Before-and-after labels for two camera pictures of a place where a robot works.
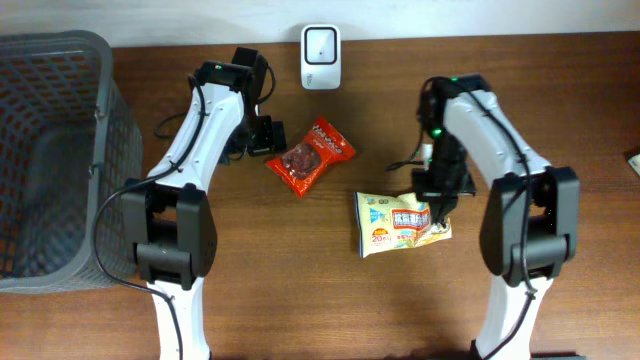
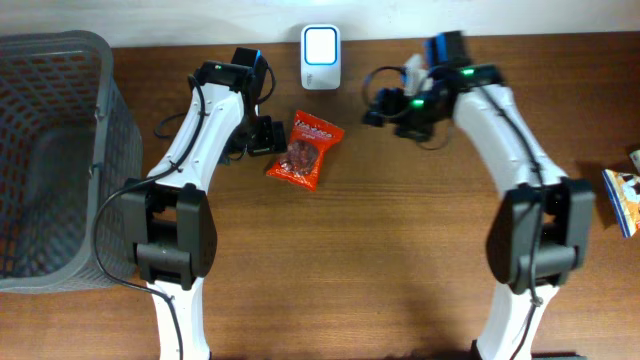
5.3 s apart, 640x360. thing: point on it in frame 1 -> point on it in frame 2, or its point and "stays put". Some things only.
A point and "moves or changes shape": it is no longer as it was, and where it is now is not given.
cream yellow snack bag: (395, 221) -> (624, 194)
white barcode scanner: (321, 57) stays put
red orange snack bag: (323, 143) moves or changes shape
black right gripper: (442, 187) -> (382, 107)
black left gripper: (267, 138) stays put
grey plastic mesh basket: (68, 139) stays put
